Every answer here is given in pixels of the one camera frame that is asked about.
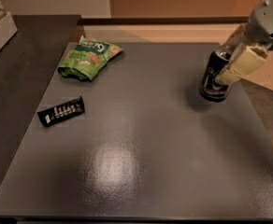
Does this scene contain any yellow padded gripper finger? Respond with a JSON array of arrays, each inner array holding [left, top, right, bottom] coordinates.
[[215, 42, 268, 86], [222, 23, 248, 50]]

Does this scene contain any dark blue pepsi can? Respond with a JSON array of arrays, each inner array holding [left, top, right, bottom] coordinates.
[[199, 46, 233, 103]]

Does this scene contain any green snack bag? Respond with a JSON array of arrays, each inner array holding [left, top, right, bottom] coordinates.
[[58, 36, 122, 81]]

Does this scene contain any black snack bar wrapper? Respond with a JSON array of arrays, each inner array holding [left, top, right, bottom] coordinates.
[[37, 96, 85, 128]]

